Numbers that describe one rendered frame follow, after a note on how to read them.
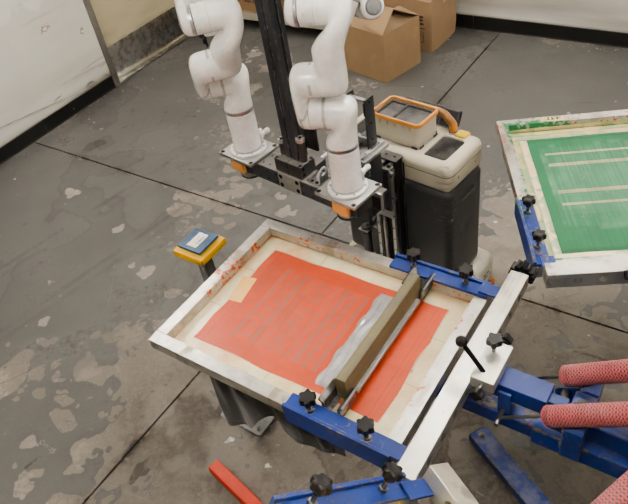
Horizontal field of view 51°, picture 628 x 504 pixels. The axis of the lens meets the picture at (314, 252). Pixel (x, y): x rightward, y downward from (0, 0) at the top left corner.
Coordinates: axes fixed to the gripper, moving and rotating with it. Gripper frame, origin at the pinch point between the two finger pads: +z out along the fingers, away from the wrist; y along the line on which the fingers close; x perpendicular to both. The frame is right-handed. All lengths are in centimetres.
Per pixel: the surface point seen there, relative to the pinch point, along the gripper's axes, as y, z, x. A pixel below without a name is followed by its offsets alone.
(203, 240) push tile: -55, -22, -73
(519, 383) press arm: 16, -110, -82
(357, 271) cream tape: -9, -52, -75
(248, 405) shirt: -45, -62, -112
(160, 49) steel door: -83, 378, -37
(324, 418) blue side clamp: -29, -101, -92
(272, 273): -34, -43, -78
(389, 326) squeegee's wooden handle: -8, -83, -78
